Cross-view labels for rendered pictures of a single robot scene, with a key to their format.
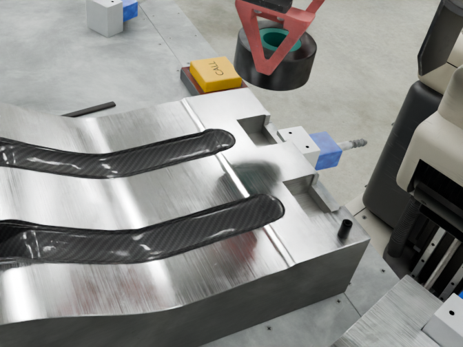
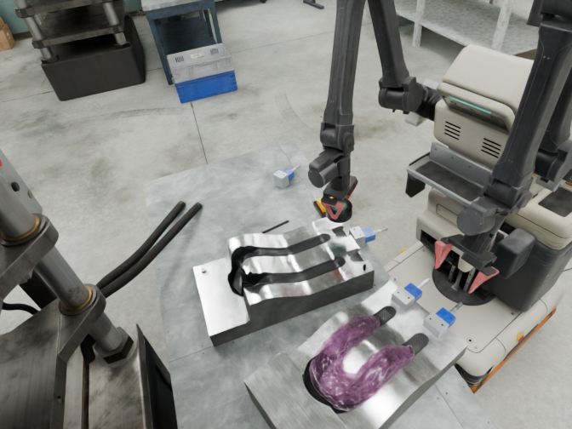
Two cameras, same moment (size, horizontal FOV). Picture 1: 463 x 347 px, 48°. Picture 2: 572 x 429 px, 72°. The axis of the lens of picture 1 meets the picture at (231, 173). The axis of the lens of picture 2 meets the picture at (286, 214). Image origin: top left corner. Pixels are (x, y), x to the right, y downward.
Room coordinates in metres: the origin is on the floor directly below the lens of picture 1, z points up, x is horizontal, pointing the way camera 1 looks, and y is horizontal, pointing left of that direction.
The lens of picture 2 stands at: (-0.40, -0.15, 1.81)
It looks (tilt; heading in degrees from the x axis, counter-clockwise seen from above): 43 degrees down; 19
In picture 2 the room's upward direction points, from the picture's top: 8 degrees counter-clockwise
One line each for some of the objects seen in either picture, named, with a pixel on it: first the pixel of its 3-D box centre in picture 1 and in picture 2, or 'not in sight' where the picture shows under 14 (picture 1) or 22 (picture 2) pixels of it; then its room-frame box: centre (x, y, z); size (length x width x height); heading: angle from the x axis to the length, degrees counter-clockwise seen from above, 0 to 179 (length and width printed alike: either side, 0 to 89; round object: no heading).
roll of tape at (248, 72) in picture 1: (274, 54); (339, 209); (0.48, -0.02, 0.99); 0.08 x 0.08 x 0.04
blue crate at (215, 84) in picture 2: not in sight; (203, 79); (3.18, 1.75, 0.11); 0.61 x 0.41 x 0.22; 120
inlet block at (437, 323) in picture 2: not in sight; (446, 317); (0.24, -0.34, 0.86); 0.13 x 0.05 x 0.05; 140
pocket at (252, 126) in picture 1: (260, 142); (340, 236); (0.48, -0.03, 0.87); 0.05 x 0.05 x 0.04; 33
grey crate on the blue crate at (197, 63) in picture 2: not in sight; (200, 62); (3.18, 1.74, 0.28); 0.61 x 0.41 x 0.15; 120
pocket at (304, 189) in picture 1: (309, 206); (356, 259); (0.39, -0.09, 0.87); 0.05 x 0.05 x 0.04; 33
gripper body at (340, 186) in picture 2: not in sight; (340, 179); (0.48, -0.02, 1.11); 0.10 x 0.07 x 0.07; 165
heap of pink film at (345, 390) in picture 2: not in sight; (359, 355); (0.07, -0.13, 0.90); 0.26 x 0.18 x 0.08; 140
